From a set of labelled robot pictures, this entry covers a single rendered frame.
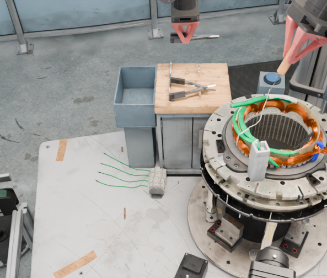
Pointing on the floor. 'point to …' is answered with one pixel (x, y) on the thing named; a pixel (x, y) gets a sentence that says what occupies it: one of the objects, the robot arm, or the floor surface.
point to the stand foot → (1, 254)
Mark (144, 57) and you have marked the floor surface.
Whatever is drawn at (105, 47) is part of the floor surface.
